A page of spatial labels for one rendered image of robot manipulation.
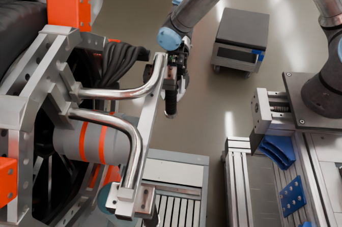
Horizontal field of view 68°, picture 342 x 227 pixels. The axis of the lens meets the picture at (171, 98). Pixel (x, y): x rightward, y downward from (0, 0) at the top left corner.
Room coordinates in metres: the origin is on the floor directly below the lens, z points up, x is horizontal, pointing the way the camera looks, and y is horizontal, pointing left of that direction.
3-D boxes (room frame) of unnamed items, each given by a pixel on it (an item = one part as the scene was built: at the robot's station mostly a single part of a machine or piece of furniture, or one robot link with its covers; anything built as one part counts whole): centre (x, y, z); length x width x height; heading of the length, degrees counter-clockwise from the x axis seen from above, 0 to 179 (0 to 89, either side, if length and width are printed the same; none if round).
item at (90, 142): (0.33, 0.19, 0.85); 0.21 x 0.14 x 0.14; 82
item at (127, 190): (0.23, 0.15, 1.03); 0.19 x 0.18 x 0.11; 82
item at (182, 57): (0.62, -0.02, 0.86); 0.12 x 0.08 x 0.09; 172
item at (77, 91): (0.42, 0.12, 1.03); 0.19 x 0.18 x 0.11; 82
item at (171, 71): (0.48, 0.03, 0.93); 0.09 x 0.05 x 0.05; 82
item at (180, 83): (0.51, -0.03, 0.85); 0.09 x 0.03 x 0.06; 0
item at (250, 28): (1.52, -0.53, 0.17); 0.43 x 0.36 x 0.34; 164
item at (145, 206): (0.15, 0.08, 0.93); 0.09 x 0.05 x 0.05; 82
